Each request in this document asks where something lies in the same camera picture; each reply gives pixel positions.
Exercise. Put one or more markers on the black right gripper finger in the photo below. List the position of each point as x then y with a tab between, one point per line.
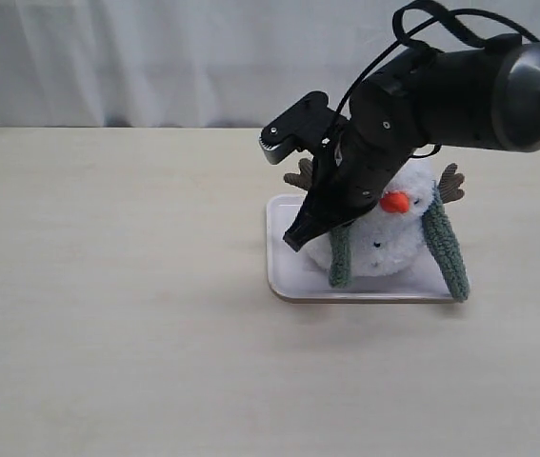
308	226

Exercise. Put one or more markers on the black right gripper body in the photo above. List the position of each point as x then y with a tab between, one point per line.
347	180

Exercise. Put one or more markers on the white plush snowman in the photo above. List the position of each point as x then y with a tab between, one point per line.
415	178

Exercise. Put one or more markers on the green fuzzy scarf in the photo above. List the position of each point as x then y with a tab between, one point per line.
446	247

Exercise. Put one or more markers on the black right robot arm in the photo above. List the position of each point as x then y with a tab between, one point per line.
481	99

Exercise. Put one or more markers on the white square tray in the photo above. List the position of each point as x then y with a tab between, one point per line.
294	277

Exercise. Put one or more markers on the white backdrop curtain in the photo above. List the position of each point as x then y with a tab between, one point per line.
191	64

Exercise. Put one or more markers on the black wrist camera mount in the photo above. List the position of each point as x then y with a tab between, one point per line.
308	124

